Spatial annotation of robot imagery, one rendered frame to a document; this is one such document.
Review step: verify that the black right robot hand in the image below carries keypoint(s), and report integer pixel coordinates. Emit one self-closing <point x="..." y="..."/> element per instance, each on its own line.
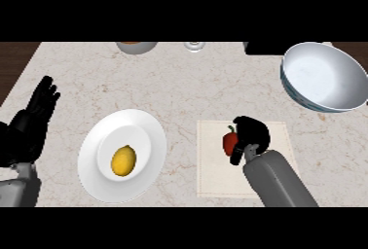
<point x="253" y="133"/>

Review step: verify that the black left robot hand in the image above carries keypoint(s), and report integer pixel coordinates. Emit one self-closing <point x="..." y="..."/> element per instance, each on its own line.
<point x="28" y="129"/>

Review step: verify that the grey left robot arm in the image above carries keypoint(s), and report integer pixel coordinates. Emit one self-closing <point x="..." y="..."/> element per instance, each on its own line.
<point x="18" y="186"/>

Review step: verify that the red bell pepper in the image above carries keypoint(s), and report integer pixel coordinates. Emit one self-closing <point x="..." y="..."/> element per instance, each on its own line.
<point x="229" y="143"/>

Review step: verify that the beige placemat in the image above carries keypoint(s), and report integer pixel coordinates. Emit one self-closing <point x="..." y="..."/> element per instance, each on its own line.
<point x="216" y="175"/>

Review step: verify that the white bowl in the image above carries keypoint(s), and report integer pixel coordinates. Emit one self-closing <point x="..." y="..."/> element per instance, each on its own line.
<point x="324" y="78"/>

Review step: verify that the grey bowl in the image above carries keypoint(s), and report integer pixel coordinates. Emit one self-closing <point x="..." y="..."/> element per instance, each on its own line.
<point x="136" y="47"/>

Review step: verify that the white plate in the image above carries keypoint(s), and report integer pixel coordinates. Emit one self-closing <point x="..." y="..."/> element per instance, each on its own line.
<point x="121" y="155"/>

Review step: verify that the yellow lemon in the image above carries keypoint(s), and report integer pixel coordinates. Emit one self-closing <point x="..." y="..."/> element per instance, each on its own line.
<point x="123" y="161"/>

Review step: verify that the black appliance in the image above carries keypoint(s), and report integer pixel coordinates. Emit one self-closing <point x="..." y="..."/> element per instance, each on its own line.
<point x="266" y="48"/>

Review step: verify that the clear glass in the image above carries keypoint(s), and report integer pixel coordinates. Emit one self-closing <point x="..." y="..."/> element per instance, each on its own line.
<point x="194" y="46"/>

